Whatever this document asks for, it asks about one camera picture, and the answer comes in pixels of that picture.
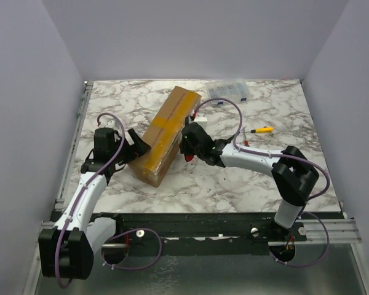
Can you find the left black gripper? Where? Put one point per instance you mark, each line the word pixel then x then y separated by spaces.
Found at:
pixel 139 147

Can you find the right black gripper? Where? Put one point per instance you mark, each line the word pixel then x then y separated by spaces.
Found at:
pixel 187 145

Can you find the red utility knife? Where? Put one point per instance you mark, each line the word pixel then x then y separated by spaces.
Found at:
pixel 188 157

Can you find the brown cardboard express box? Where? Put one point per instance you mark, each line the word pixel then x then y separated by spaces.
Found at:
pixel 163 135

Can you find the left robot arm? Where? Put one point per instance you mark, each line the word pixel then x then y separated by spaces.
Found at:
pixel 67 250

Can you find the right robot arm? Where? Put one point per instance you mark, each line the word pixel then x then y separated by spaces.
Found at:
pixel 293 174

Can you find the blue red screwdriver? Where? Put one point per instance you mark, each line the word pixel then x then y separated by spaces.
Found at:
pixel 246 143

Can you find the clear plastic screw organizer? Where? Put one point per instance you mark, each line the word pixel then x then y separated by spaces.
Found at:
pixel 235 90

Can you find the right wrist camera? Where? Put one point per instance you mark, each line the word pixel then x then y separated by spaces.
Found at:
pixel 200 119

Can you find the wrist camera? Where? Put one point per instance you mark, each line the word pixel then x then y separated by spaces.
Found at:
pixel 112 124
pixel 200 119

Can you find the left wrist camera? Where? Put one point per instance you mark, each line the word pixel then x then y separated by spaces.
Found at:
pixel 112 124

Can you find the black mounting rail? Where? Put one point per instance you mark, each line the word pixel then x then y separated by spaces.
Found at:
pixel 147 243

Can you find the yellow handled screwdriver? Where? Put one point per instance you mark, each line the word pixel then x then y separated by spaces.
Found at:
pixel 262 130

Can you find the aluminium frame rail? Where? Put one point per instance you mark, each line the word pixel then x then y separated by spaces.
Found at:
pixel 311 228

